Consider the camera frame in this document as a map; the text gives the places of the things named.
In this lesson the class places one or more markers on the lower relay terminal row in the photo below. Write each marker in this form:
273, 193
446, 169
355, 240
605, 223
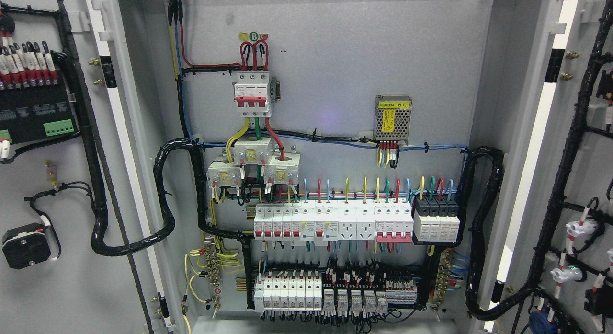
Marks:
334, 293

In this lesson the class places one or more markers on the white socket breaker row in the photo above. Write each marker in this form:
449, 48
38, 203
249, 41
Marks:
322, 222

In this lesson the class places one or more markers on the black digital power meter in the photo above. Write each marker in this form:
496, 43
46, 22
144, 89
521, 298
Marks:
35, 101

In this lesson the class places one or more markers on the metal mesh power supply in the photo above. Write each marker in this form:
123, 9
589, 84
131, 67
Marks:
393, 115

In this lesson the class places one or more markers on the white rotary selector switch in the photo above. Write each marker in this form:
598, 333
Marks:
25, 246

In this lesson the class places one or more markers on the black white surge protector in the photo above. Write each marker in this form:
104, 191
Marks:
435, 222

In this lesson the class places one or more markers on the brass ground bar left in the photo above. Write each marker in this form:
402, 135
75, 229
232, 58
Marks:
213, 271

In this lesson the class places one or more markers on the red main circuit breaker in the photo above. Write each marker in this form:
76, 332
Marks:
252, 91

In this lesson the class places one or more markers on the white current transformers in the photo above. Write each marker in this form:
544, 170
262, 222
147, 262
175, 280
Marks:
253, 157

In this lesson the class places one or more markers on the grey cabinet door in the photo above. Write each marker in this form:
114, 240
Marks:
561, 266
79, 292

